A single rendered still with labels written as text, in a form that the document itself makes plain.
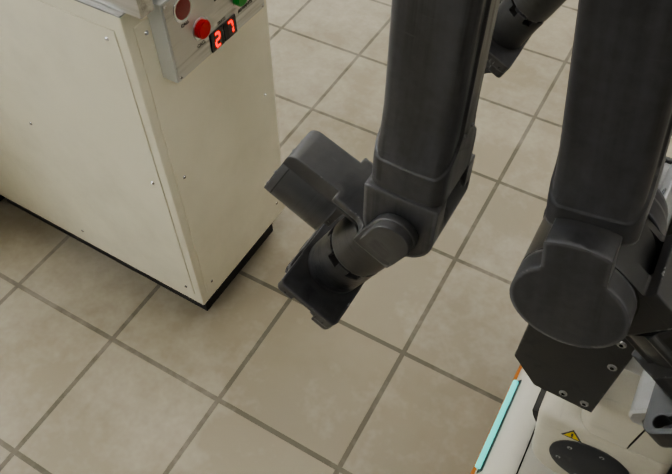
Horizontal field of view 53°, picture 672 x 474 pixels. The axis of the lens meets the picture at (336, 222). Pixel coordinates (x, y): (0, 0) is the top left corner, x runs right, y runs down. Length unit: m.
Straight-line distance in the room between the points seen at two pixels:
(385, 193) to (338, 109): 1.60
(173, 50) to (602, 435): 0.78
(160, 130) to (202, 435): 0.67
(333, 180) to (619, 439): 0.52
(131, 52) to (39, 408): 0.88
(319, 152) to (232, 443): 1.03
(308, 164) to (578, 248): 0.22
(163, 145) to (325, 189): 0.66
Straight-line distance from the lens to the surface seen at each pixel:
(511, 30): 0.90
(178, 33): 1.05
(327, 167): 0.53
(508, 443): 1.21
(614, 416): 0.86
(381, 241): 0.49
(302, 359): 1.55
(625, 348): 0.71
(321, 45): 2.31
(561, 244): 0.41
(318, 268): 0.61
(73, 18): 1.08
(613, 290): 0.43
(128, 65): 1.06
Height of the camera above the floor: 1.38
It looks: 52 degrees down
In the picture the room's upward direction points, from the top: straight up
